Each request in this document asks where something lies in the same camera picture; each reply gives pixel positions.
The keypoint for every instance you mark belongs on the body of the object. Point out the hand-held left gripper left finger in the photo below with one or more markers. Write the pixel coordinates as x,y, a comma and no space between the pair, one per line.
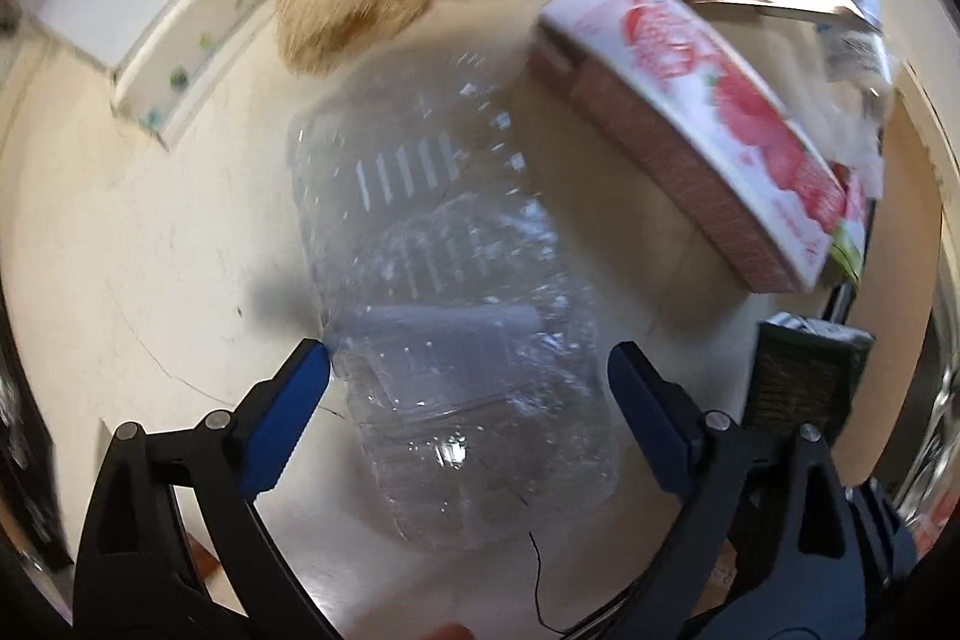
296,400

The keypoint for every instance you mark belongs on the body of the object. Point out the clear plastic bag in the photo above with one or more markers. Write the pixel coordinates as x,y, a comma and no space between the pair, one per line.
855,85

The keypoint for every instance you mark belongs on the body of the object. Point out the green and white packet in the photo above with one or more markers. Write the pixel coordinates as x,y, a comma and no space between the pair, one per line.
849,235

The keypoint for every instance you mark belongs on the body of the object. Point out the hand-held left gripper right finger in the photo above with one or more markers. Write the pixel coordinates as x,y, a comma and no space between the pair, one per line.
641,400

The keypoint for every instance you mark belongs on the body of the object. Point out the clear plastic clamshell container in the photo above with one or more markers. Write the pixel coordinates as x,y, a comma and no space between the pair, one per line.
450,310

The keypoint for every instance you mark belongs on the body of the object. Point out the pink strawberry print carton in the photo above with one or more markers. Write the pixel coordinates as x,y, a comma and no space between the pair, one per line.
675,85

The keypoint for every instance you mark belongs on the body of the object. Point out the dark green box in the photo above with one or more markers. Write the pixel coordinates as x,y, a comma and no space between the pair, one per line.
802,377

